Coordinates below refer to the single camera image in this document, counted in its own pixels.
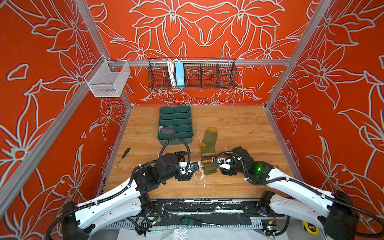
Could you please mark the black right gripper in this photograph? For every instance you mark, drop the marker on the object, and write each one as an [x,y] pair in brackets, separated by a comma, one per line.
[227,172]

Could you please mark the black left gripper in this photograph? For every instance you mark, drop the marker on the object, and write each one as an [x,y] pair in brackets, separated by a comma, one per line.
[180,155]

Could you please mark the green striped sock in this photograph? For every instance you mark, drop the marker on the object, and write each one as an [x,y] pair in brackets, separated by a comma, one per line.
[208,150]

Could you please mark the purple striped sock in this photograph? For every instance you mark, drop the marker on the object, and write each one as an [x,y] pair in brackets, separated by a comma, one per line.
[164,131]

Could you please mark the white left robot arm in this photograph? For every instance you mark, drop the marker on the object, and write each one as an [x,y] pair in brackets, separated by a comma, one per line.
[129,199]

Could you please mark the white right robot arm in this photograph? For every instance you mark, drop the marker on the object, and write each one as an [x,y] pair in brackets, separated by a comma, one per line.
[333,213]

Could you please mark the green compartment tray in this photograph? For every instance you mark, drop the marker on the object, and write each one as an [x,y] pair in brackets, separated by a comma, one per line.
[178,118]

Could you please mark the yellow tape measure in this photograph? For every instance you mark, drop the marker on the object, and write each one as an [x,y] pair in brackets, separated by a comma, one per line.
[310,228]

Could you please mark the light blue box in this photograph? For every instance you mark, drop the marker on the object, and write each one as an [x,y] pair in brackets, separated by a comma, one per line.
[180,75]

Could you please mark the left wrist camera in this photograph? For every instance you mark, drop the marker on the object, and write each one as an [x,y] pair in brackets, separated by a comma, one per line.
[186,169]

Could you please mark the black handled screwdriver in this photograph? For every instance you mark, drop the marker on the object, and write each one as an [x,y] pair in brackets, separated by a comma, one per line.
[122,157]

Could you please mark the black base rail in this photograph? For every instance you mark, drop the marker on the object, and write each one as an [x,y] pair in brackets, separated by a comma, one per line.
[227,212]

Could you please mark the green handled screwdriver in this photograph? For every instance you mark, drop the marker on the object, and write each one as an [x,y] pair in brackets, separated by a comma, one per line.
[195,222]

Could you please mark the black wire wall basket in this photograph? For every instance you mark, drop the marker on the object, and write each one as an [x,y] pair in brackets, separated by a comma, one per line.
[200,73]

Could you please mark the clear plastic wall bin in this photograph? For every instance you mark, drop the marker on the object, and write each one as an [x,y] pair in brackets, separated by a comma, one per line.
[107,79]

